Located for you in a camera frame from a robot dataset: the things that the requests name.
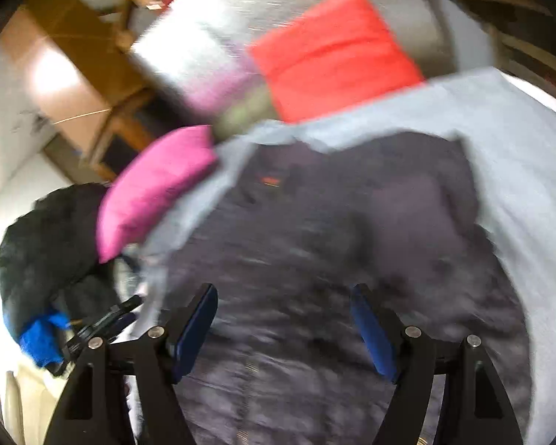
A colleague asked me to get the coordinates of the silver foil insulation mat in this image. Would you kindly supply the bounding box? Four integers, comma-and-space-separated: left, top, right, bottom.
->
129, 0, 453, 119

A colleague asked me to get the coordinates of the wooden chair frame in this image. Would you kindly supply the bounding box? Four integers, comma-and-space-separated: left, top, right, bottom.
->
113, 0, 166, 53

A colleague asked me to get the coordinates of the blue garment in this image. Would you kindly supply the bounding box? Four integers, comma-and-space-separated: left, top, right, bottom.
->
19, 310, 70, 367

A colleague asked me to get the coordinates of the grey bed sheet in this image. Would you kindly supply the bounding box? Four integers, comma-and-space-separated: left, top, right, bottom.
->
143, 69, 556, 444

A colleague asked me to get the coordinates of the pile of dark clothes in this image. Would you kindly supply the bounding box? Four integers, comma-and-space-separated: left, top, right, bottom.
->
0, 183, 121, 340

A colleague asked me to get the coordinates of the black quilted puffer jacket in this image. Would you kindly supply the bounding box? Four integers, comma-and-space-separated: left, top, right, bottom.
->
149, 132, 532, 444

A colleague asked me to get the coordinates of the beige leather sofa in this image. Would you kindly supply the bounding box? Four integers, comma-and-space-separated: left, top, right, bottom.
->
0, 362, 66, 444

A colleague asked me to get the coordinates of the magenta pillow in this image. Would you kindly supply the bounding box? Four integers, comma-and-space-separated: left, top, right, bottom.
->
96, 125, 218, 263

